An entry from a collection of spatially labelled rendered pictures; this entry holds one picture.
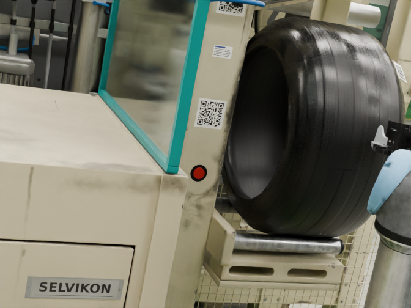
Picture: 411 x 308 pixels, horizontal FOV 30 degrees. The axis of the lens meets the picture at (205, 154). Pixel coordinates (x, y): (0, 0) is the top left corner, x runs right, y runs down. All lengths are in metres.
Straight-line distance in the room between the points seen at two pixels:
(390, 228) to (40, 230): 0.54
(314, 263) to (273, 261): 0.13
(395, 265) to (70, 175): 0.54
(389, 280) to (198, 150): 0.82
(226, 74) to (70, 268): 0.89
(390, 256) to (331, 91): 0.68
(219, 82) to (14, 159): 0.90
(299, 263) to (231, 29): 0.65
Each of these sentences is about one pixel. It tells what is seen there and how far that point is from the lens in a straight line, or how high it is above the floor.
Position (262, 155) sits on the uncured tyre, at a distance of 2.40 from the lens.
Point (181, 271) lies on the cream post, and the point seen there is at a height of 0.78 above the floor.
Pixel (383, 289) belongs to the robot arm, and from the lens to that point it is 1.31.
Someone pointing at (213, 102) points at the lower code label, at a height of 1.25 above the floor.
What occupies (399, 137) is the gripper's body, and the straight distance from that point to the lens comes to 1.77.
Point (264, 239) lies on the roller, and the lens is 2.04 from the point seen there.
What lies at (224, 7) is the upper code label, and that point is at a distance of 1.91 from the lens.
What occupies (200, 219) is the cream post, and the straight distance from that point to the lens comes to 2.04.
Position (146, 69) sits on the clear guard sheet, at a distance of 1.36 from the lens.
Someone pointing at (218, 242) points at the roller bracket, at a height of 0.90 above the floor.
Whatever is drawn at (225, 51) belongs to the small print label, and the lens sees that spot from 1.93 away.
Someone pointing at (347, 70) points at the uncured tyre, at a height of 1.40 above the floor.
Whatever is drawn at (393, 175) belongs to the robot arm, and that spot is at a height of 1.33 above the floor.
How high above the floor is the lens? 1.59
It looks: 14 degrees down
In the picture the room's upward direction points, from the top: 11 degrees clockwise
